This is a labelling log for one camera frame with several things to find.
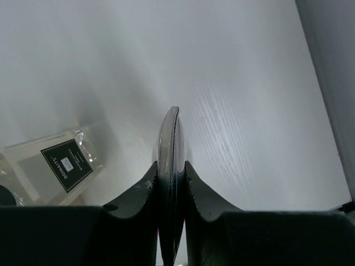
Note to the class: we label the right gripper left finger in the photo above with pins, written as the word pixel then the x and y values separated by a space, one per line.
pixel 125 230

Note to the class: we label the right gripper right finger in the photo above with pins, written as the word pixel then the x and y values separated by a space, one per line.
pixel 206 216

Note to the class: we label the silver tube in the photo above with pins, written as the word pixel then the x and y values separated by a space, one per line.
pixel 171 173

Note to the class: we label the clear square bottle black cap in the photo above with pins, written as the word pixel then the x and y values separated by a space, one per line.
pixel 51 171

